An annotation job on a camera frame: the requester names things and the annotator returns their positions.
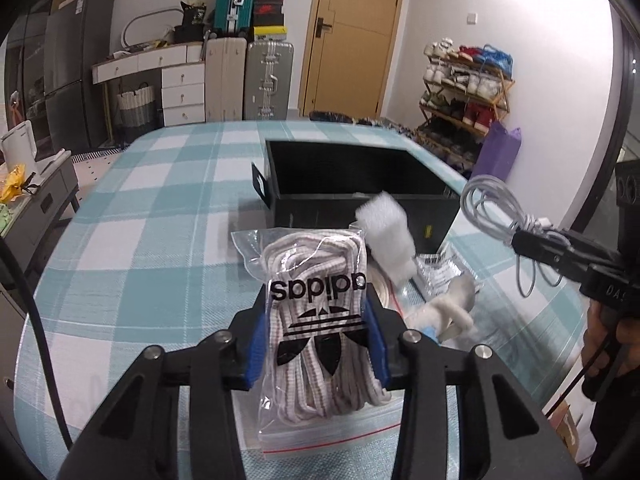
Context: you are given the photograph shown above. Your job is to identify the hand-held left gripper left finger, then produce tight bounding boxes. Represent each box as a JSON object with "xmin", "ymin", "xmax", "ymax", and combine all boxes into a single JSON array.
[{"xmin": 57, "ymin": 282, "xmax": 273, "ymax": 480}]

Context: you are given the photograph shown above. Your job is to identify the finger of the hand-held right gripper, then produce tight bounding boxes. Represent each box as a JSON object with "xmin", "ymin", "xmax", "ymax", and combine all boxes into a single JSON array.
[
  {"xmin": 511, "ymin": 229, "xmax": 588, "ymax": 282},
  {"xmin": 542, "ymin": 229, "xmax": 623, "ymax": 267}
]

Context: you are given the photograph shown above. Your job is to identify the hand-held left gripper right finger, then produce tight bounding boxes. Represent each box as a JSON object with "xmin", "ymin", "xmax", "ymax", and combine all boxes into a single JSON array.
[{"xmin": 362, "ymin": 282, "xmax": 583, "ymax": 480}]

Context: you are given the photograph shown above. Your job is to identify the white cable bundle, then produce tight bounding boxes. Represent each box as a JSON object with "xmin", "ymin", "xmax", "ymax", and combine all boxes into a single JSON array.
[{"xmin": 460, "ymin": 175, "xmax": 566, "ymax": 298}]

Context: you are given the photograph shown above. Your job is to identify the bagged cream rope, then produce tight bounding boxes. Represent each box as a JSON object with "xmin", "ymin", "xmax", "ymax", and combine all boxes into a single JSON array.
[{"xmin": 367, "ymin": 265, "xmax": 406, "ymax": 321}]

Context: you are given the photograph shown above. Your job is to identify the white blue plush toy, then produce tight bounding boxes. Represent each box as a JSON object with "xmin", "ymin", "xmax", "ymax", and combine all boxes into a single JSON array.
[{"xmin": 405, "ymin": 277, "xmax": 476, "ymax": 351}]

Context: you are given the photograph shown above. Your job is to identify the bagged white shoelaces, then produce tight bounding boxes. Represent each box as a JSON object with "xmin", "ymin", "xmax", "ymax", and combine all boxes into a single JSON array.
[{"xmin": 230, "ymin": 225, "xmax": 403, "ymax": 458}]

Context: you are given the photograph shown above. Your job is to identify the silver foil medicine packet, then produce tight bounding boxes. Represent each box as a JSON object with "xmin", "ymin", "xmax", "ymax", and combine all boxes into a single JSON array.
[{"xmin": 415, "ymin": 252, "xmax": 483, "ymax": 301}]

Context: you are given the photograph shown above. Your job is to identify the white foam sheet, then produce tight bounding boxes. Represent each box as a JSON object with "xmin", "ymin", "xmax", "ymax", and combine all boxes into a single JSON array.
[{"xmin": 355, "ymin": 191, "xmax": 418, "ymax": 286}]

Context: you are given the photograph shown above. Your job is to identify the black cardboard box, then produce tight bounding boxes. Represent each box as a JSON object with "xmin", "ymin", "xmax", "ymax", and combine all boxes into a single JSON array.
[{"xmin": 251, "ymin": 139, "xmax": 463, "ymax": 256}]

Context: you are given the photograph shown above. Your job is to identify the person's right forearm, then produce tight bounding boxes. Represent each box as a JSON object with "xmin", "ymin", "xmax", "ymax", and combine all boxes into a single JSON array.
[{"xmin": 587, "ymin": 360, "xmax": 640, "ymax": 480}]

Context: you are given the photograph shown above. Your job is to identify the person's right hand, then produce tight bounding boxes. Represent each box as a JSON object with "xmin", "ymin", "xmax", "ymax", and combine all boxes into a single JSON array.
[{"xmin": 581, "ymin": 304, "xmax": 640, "ymax": 391}]

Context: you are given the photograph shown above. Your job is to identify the purple bag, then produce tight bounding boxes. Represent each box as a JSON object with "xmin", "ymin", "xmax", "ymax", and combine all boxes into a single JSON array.
[{"xmin": 470, "ymin": 120, "xmax": 523, "ymax": 183}]

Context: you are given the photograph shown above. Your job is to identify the teal checked tablecloth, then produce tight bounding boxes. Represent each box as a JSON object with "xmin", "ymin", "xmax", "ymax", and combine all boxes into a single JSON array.
[{"xmin": 15, "ymin": 120, "xmax": 596, "ymax": 480}]

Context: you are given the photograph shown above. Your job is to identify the wooden shoe rack with shoes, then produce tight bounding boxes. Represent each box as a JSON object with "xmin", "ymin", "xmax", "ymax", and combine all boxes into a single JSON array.
[{"xmin": 420, "ymin": 37, "xmax": 513, "ymax": 168}]

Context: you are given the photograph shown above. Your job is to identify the scattered sneakers group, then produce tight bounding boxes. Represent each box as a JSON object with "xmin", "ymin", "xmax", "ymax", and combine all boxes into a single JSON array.
[{"xmin": 350, "ymin": 115, "xmax": 426, "ymax": 147}]

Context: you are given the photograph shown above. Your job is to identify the striped rug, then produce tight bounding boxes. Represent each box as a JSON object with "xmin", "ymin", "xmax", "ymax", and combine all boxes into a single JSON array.
[{"xmin": 72, "ymin": 149, "xmax": 126, "ymax": 162}]

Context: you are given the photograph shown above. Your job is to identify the grey cabinet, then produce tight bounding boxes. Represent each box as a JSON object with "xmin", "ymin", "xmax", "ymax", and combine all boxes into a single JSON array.
[{"xmin": 0, "ymin": 150, "xmax": 81, "ymax": 261}]

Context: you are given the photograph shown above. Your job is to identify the woven laundry basket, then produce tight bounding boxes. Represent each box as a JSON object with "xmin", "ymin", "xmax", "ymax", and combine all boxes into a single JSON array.
[{"xmin": 116, "ymin": 82, "xmax": 157, "ymax": 128}]

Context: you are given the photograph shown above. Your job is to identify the white desk with drawers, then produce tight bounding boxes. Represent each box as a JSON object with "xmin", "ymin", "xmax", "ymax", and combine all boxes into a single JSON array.
[{"xmin": 91, "ymin": 42, "xmax": 207, "ymax": 128}]

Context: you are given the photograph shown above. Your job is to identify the silver suitcase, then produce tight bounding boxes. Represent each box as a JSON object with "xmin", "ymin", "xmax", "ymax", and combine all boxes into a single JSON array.
[{"xmin": 243, "ymin": 40, "xmax": 295, "ymax": 122}]

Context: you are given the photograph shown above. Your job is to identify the beige suitcase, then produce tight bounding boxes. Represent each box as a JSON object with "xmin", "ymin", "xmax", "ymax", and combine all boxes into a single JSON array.
[{"xmin": 205, "ymin": 36, "xmax": 248, "ymax": 123}]

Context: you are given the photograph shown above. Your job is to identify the wooden door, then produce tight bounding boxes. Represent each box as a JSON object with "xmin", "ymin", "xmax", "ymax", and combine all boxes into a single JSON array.
[{"xmin": 300, "ymin": 0, "xmax": 408, "ymax": 121}]

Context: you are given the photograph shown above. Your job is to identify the yellow plastic bag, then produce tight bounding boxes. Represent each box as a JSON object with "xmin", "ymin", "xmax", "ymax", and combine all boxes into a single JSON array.
[{"xmin": 0, "ymin": 165, "xmax": 31, "ymax": 203}]

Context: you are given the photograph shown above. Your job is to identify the white kettle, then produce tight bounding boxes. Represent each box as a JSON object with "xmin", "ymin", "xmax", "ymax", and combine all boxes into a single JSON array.
[{"xmin": 0, "ymin": 121, "xmax": 36, "ymax": 171}]

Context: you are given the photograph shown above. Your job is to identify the grey refrigerator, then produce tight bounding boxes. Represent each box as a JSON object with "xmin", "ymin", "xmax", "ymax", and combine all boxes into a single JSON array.
[{"xmin": 44, "ymin": 0, "xmax": 115, "ymax": 151}]

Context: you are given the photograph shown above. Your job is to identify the black paper bag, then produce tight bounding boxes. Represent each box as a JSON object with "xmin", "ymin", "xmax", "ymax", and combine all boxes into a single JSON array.
[{"xmin": 180, "ymin": 2, "xmax": 208, "ymax": 28}]

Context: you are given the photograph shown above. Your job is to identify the dark glass wardrobe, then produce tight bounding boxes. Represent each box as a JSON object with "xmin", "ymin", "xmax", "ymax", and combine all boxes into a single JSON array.
[{"xmin": 0, "ymin": 10, "xmax": 51, "ymax": 161}]

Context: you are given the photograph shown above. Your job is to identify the teal suitcase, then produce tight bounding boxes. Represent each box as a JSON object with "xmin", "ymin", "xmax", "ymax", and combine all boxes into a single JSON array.
[{"xmin": 214, "ymin": 0, "xmax": 258, "ymax": 38}]

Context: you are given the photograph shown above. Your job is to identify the oval mirror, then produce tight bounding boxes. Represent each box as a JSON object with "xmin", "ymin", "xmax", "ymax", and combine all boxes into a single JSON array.
[{"xmin": 122, "ymin": 7, "xmax": 183, "ymax": 48}]

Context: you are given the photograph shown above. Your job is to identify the black cable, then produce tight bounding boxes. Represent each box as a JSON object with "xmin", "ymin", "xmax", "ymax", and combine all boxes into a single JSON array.
[{"xmin": 0, "ymin": 237, "xmax": 73, "ymax": 453}]

